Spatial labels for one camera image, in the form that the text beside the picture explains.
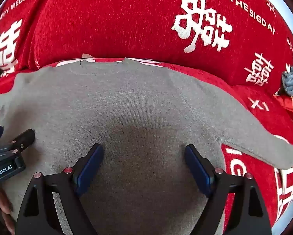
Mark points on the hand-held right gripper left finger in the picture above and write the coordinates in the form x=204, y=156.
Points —
x=91, y=162

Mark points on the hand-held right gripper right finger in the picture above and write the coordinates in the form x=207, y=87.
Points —
x=196, y=166

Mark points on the grey knit sweater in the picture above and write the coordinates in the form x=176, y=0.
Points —
x=136, y=107

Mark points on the person's left hand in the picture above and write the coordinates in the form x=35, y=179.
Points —
x=4, y=208

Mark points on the blue-grey knitted cloth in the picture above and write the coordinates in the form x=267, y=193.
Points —
x=292, y=82

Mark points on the red printed sofa blanket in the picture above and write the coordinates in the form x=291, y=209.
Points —
x=112, y=22

